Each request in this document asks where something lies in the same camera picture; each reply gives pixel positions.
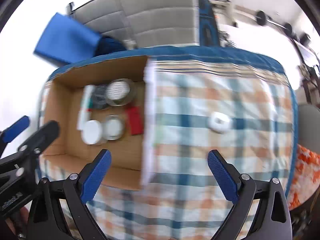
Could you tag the treadmill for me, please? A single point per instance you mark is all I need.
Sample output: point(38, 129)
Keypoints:
point(306, 50)

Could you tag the black and blue weight bench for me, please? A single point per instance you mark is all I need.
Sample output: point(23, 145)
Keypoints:
point(208, 22)

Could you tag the metal tin with perforated lid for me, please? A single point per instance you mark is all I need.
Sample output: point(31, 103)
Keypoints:
point(117, 90)

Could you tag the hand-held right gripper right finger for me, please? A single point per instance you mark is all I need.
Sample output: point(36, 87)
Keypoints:
point(222, 177)

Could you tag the orange white bag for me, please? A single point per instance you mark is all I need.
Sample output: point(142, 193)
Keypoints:
point(305, 175)

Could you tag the dark blue cloth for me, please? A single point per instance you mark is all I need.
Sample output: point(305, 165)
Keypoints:
point(110, 46)

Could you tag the small white rounded device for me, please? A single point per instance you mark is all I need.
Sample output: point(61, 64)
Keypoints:
point(218, 122)

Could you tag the grey round-backed chair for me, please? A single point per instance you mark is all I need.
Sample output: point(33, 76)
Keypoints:
point(310, 125)

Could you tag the small silver dumbbell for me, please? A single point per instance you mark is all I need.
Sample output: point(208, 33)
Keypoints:
point(227, 40)

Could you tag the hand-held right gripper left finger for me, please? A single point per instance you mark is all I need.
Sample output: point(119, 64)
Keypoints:
point(96, 175)

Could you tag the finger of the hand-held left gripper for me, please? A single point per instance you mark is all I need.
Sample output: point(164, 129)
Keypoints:
point(17, 130)
point(47, 132)

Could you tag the black round patterned tin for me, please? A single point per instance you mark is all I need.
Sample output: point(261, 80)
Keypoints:
point(98, 97)

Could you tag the blue folded mat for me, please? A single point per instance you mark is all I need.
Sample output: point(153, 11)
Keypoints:
point(65, 40)

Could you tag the grey padded chair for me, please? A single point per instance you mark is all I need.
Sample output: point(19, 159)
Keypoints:
point(162, 17)
point(100, 20)

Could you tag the small red case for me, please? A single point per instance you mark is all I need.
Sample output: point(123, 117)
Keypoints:
point(135, 121)

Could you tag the short barbell with black plates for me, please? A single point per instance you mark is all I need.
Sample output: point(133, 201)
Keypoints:
point(261, 17)

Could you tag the cardboard box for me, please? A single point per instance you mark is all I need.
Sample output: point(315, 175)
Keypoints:
point(120, 160)

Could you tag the white round jar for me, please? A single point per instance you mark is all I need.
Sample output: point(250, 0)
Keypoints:
point(91, 132)

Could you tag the white tube with red-green label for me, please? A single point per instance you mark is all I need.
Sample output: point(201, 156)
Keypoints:
point(85, 105)

